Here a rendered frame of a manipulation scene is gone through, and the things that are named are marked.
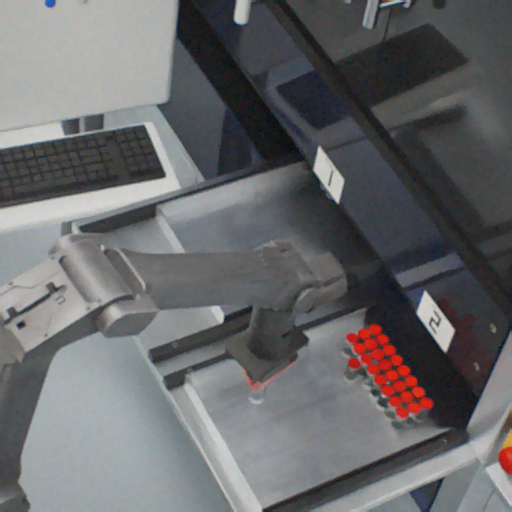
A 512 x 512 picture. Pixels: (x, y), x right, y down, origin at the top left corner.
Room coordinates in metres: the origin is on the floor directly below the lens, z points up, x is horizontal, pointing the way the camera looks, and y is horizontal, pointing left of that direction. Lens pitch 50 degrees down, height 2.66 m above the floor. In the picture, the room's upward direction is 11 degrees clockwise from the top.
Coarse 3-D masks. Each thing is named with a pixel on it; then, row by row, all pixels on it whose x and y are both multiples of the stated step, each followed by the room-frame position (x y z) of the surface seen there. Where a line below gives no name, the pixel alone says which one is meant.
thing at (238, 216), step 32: (224, 192) 1.60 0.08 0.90; (256, 192) 1.63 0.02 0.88; (288, 192) 1.64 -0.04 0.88; (320, 192) 1.66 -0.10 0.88; (160, 224) 1.51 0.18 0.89; (192, 224) 1.53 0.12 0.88; (224, 224) 1.54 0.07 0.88; (256, 224) 1.55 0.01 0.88; (288, 224) 1.57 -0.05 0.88; (320, 224) 1.58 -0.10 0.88; (352, 224) 1.60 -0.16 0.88; (352, 256) 1.52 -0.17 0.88; (224, 320) 1.32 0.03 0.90
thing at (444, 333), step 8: (424, 296) 1.33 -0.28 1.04; (424, 304) 1.33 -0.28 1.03; (432, 304) 1.31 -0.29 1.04; (424, 312) 1.32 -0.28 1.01; (432, 312) 1.31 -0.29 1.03; (440, 312) 1.30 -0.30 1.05; (424, 320) 1.32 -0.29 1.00; (440, 328) 1.29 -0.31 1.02; (448, 328) 1.27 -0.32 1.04; (440, 336) 1.28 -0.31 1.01; (448, 336) 1.27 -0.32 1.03; (440, 344) 1.28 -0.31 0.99; (448, 344) 1.27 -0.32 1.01
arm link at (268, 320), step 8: (256, 312) 1.03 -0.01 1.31; (264, 312) 1.02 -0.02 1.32; (272, 312) 1.02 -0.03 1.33; (280, 312) 1.02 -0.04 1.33; (256, 320) 1.03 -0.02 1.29; (264, 320) 1.02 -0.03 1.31; (272, 320) 1.02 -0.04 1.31; (280, 320) 1.02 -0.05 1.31; (288, 320) 1.03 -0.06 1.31; (264, 328) 1.02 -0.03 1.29; (272, 328) 1.02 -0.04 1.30; (280, 328) 1.02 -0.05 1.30; (288, 328) 1.03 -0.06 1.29
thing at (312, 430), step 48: (336, 336) 1.34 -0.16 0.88; (192, 384) 1.17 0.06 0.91; (240, 384) 1.21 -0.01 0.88; (288, 384) 1.22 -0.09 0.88; (336, 384) 1.24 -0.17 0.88; (240, 432) 1.12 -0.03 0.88; (288, 432) 1.13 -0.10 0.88; (336, 432) 1.15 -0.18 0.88; (384, 432) 1.17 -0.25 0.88; (432, 432) 1.18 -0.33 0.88; (240, 480) 1.03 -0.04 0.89; (288, 480) 1.05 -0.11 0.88; (336, 480) 1.05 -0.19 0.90
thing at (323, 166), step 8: (320, 152) 1.60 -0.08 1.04; (320, 160) 1.60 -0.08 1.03; (328, 160) 1.58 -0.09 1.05; (320, 168) 1.59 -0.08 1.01; (328, 168) 1.58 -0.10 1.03; (320, 176) 1.59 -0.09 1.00; (328, 176) 1.57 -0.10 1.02; (336, 176) 1.56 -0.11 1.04; (336, 184) 1.55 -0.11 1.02; (336, 192) 1.55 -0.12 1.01; (336, 200) 1.54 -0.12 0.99
